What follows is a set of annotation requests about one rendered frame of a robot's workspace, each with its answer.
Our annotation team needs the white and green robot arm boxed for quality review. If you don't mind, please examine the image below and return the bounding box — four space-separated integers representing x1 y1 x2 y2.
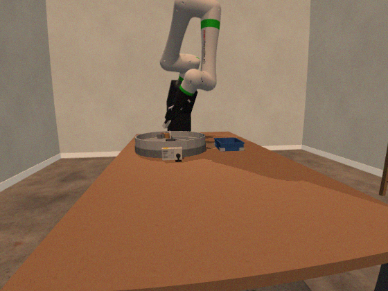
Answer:
159 0 221 103

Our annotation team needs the blue crate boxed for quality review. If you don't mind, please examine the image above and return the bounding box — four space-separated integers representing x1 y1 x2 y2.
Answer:
214 137 245 152

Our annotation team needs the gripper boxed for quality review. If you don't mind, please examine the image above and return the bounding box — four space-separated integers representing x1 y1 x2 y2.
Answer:
162 97 186 129

